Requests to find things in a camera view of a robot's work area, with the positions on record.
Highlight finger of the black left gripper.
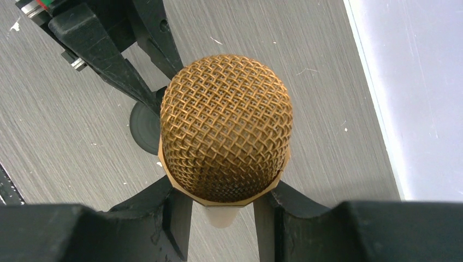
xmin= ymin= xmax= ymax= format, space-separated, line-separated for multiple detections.
xmin=127 ymin=0 xmax=184 ymax=79
xmin=49 ymin=12 xmax=155 ymax=109

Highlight black stand with clip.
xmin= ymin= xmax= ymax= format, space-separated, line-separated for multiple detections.
xmin=129 ymin=86 xmax=167 ymax=156

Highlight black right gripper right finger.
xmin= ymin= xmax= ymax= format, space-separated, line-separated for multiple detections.
xmin=253 ymin=182 xmax=462 ymax=261

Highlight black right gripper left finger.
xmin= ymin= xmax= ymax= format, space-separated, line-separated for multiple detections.
xmin=1 ymin=177 xmax=192 ymax=261

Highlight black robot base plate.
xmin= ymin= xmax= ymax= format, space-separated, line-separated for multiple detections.
xmin=1 ymin=165 xmax=25 ymax=205

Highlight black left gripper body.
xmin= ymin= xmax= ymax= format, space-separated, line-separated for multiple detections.
xmin=15 ymin=0 xmax=135 ymax=71

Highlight gold microphone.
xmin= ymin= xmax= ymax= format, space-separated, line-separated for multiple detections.
xmin=158 ymin=54 xmax=293 ymax=228

